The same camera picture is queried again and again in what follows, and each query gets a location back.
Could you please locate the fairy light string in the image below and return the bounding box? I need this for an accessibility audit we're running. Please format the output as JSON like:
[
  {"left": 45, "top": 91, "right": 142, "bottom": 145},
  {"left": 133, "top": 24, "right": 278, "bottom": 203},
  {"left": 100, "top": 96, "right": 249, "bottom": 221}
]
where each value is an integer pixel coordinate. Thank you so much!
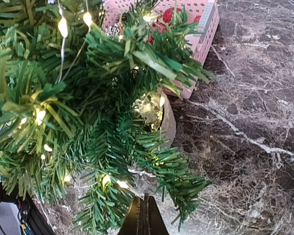
[{"left": 15, "top": 0, "right": 167, "bottom": 191}]

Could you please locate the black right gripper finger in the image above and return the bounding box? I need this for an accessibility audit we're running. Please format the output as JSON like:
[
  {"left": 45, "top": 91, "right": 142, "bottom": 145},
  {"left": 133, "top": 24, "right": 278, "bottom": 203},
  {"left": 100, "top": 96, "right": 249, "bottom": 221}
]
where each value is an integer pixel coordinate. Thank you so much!
[{"left": 118, "top": 193, "right": 169, "bottom": 235}]

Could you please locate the pink plastic basket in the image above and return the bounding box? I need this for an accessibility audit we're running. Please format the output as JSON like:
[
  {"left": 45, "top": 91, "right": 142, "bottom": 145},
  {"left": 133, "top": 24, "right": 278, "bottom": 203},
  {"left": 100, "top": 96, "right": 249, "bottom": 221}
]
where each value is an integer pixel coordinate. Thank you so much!
[{"left": 100, "top": 0, "right": 219, "bottom": 99}]

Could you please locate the beige tree pot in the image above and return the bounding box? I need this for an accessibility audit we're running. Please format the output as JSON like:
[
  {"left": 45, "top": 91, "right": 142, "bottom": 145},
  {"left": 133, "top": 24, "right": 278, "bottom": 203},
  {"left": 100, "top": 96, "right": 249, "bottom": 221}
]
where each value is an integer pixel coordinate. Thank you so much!
[{"left": 133, "top": 88, "right": 176, "bottom": 148}]

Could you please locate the red gift box ornament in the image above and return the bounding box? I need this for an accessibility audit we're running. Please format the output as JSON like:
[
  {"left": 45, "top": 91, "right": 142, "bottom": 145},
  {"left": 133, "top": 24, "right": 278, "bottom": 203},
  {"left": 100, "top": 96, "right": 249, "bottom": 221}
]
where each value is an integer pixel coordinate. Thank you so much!
[{"left": 147, "top": 7, "right": 201, "bottom": 44}]

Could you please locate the small green christmas tree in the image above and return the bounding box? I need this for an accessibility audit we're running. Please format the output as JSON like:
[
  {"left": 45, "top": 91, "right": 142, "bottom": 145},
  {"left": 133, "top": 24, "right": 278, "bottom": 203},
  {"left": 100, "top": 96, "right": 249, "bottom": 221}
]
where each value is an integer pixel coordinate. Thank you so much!
[{"left": 0, "top": 0, "right": 210, "bottom": 235}]

